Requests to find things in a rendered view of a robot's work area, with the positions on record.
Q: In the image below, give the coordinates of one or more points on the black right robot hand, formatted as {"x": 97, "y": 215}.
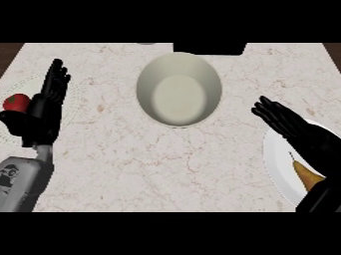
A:
{"x": 320, "y": 146}

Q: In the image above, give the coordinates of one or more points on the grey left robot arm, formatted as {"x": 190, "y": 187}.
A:
{"x": 11, "y": 182}

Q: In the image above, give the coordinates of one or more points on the yellow pear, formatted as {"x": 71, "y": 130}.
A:
{"x": 307, "y": 177}

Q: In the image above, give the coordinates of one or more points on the off-white oval bowl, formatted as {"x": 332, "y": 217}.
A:
{"x": 177, "y": 89}

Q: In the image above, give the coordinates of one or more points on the pale round dotted placemat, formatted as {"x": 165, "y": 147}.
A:
{"x": 75, "y": 99}

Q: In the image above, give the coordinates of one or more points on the white round plate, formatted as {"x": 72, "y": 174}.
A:
{"x": 278, "y": 159}

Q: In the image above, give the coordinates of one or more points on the red tomato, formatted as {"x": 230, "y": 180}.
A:
{"x": 16, "y": 103}

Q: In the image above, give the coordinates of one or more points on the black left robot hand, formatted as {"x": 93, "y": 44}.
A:
{"x": 42, "y": 119}

